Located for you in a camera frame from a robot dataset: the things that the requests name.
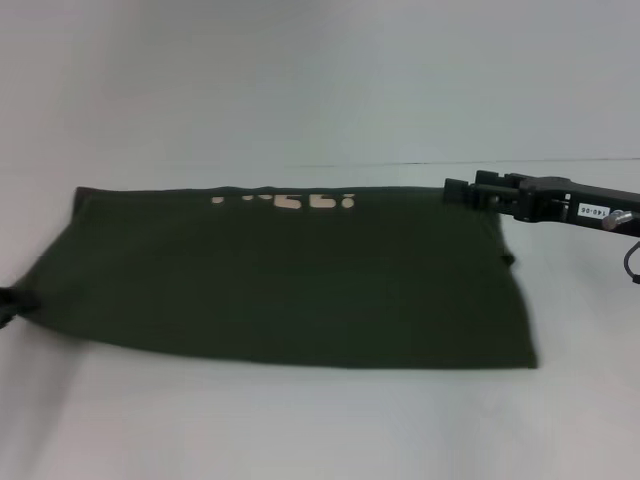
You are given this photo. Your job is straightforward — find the dark green shirt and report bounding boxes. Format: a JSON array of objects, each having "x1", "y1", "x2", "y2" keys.
[{"x1": 27, "y1": 184, "x2": 542, "y2": 371}]

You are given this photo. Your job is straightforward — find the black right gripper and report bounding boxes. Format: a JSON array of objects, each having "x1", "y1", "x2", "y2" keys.
[{"x1": 443, "y1": 169, "x2": 640, "y2": 237}]

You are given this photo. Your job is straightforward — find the right arm gripper cable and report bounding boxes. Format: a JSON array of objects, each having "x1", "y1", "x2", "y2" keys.
[{"x1": 601, "y1": 208, "x2": 640, "y2": 286}]

